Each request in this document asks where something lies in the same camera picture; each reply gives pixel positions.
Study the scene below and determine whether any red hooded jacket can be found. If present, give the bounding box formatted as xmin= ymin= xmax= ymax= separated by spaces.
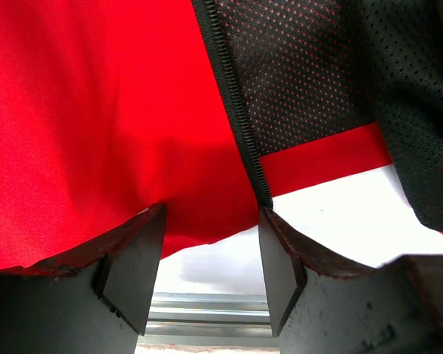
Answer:
xmin=0 ymin=1 xmax=443 ymax=269

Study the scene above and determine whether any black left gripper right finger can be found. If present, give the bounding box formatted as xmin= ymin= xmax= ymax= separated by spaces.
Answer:
xmin=258 ymin=208 xmax=443 ymax=353

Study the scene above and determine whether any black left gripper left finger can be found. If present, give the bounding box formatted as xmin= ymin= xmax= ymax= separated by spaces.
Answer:
xmin=0 ymin=204 xmax=166 ymax=353

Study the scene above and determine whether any aluminium table frame rail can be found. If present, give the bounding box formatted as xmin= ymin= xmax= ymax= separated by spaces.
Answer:
xmin=145 ymin=293 xmax=272 ymax=338

